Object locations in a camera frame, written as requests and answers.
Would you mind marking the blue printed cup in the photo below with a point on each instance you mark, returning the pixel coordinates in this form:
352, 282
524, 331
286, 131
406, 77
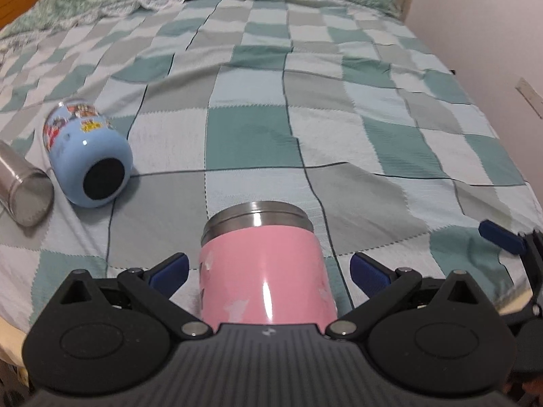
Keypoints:
87, 154

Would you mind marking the pink steel cup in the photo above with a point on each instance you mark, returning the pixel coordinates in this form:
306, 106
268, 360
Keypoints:
263, 271

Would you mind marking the beige bed frame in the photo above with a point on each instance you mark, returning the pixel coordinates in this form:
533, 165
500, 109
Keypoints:
10, 343

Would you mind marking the beige wall tape strip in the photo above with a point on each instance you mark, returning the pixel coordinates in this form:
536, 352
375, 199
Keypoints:
529, 92

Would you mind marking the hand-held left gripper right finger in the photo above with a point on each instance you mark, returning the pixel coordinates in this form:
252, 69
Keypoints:
368, 274

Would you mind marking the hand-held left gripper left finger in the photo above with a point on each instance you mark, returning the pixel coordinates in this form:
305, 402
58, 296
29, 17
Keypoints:
169, 272

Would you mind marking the plain steel cup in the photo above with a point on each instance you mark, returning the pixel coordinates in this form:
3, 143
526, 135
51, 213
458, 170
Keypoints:
23, 190

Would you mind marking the green checked bed sheet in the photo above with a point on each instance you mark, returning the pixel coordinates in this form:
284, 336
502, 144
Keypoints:
297, 106

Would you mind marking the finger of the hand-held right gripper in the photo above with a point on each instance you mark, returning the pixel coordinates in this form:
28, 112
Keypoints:
500, 235

